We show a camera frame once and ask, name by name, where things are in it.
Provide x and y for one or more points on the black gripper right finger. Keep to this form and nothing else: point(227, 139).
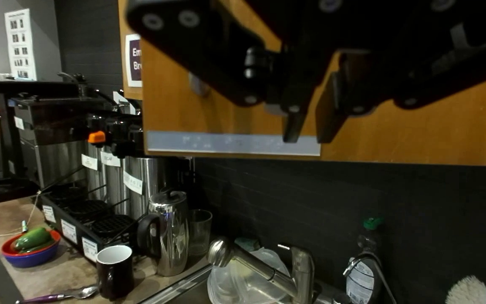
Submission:
point(421, 40)

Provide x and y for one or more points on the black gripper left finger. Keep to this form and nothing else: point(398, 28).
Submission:
point(197, 40)

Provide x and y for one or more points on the wooden cabinet door with sign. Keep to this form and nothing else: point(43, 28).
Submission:
point(121, 62)

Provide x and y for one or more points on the purple framed sign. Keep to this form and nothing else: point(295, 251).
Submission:
point(133, 62)

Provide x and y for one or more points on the grey tape strip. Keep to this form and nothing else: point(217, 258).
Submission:
point(226, 144)

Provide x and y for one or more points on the steel coffee urn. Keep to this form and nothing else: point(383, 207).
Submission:
point(104, 175)
point(141, 187)

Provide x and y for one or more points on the black coffee brewer machine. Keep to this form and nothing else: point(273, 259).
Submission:
point(45, 136)

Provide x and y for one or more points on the clear drinking glass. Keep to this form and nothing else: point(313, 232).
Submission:
point(200, 234)

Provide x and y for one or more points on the steel insulated pitcher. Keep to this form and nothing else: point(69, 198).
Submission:
point(168, 237)

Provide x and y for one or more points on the black labelled drip tray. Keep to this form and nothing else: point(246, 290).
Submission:
point(84, 222)

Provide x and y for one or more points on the green cap soap bottle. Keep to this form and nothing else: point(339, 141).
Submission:
point(361, 281)

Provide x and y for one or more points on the black mug white rim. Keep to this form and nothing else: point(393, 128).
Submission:
point(114, 276)

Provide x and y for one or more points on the clear plastic container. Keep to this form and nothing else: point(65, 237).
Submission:
point(243, 288)

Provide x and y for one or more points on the blue white dish brush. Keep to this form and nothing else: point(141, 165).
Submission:
point(470, 291)

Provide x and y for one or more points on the green cucumber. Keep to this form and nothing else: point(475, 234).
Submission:
point(32, 239)

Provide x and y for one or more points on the large steel sink faucet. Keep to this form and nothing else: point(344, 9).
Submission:
point(303, 276)

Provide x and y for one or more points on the red blue bowl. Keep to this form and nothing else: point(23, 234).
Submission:
point(32, 258)

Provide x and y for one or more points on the white wall poster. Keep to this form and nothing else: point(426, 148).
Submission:
point(20, 45)

